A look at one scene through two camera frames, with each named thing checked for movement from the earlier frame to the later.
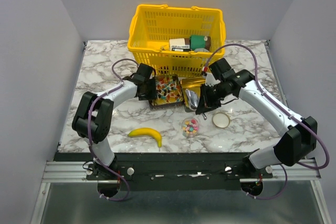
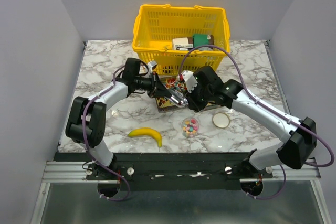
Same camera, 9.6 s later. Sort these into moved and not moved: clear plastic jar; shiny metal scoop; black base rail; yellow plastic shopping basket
Moved: shiny metal scoop
Not moved: black base rail; clear plastic jar; yellow plastic shopping basket
